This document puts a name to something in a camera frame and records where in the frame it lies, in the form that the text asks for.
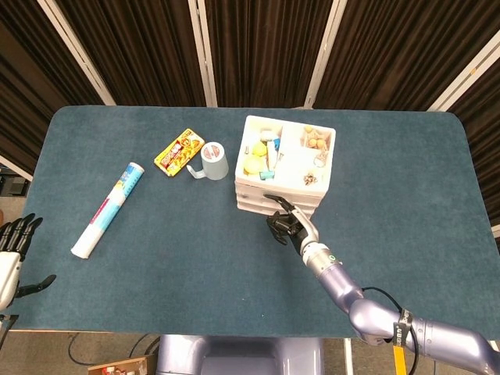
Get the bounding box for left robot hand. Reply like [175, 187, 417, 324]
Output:
[0, 212, 58, 310]

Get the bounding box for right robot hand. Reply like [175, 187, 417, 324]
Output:
[263, 193, 320, 255]

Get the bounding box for white drawer organizer box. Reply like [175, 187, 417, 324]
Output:
[234, 114, 337, 216]

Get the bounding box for yellow rubber duck toy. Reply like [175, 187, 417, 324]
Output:
[244, 141, 269, 175]

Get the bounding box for light blue plastic cup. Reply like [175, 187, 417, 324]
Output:
[186, 141, 230, 181]

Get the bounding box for blue table cloth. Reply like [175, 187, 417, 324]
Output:
[7, 105, 500, 341]

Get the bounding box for blue white wrapped roll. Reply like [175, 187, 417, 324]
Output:
[70, 162, 146, 259]

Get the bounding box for cardboard box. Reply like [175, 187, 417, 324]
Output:
[87, 355, 149, 375]

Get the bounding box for yellow snack package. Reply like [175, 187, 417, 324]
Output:
[154, 127, 205, 178]

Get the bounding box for purple robot torso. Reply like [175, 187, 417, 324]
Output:
[155, 334, 325, 375]

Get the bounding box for dark brown curtain panel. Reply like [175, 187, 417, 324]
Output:
[54, 0, 206, 108]
[205, 0, 333, 109]
[0, 0, 106, 177]
[314, 0, 500, 112]

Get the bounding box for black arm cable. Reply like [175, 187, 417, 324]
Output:
[361, 287, 421, 375]

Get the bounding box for white partition post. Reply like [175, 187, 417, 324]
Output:
[187, 0, 218, 108]
[0, 154, 34, 182]
[37, 0, 116, 106]
[427, 29, 500, 113]
[303, 0, 348, 109]

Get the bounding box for black floor cable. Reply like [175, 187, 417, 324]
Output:
[68, 331, 162, 365]

